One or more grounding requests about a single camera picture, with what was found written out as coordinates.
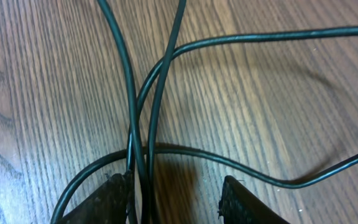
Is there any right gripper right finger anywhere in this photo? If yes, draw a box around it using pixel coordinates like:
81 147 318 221
218 175 288 224

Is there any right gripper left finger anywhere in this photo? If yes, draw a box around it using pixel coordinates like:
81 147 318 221
57 171 134 224

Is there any black USB-A cable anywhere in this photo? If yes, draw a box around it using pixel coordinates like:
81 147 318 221
50 0 358 224

